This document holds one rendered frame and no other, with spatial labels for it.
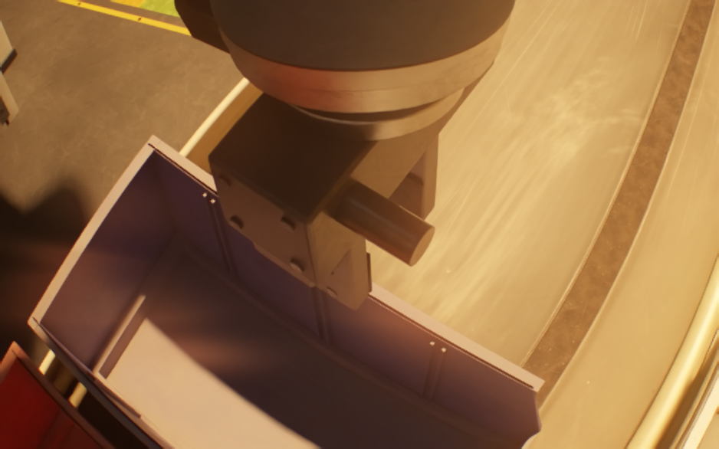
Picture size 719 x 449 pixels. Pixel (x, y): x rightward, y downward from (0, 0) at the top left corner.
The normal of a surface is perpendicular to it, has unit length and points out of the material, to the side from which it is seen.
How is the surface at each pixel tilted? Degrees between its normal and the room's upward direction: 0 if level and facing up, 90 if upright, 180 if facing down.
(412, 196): 90
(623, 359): 0
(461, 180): 0
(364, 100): 90
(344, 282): 90
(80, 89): 0
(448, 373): 88
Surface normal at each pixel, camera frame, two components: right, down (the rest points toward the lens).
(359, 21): 0.04, 0.89
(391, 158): 0.82, 0.50
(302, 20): -0.26, 0.86
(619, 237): 0.00, -0.47
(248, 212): -0.57, 0.74
